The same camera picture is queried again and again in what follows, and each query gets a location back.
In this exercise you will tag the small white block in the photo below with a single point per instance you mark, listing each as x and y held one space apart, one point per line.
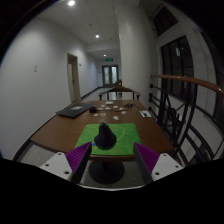
109 102

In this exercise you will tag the green exit sign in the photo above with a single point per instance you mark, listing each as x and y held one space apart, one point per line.
109 60

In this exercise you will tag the wooden handrail metal railing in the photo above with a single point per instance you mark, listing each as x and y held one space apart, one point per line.
186 79

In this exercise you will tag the black closed laptop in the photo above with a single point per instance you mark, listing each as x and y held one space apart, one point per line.
74 110

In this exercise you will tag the black computer mouse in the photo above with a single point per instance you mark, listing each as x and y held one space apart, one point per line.
105 138

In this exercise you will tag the green mouse pad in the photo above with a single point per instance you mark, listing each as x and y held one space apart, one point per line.
128 140

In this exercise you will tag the ceiling lights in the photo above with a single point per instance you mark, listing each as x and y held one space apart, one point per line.
71 3

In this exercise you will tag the small black box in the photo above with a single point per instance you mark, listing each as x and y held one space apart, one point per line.
92 109

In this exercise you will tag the dark window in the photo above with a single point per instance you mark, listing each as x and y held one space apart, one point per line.
176 66

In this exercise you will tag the white wall plate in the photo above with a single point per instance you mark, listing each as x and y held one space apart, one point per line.
35 69

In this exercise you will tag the side doorway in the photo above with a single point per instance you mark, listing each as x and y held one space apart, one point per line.
74 80

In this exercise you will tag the wooden armchair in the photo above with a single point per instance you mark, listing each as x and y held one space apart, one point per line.
119 88

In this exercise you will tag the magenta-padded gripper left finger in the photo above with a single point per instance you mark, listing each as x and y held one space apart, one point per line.
58 165

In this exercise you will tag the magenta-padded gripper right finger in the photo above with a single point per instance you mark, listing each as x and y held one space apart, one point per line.
165 166

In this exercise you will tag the glass double door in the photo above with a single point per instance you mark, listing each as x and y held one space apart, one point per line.
110 76

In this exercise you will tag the white paper card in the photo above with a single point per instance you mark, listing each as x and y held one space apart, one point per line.
145 114

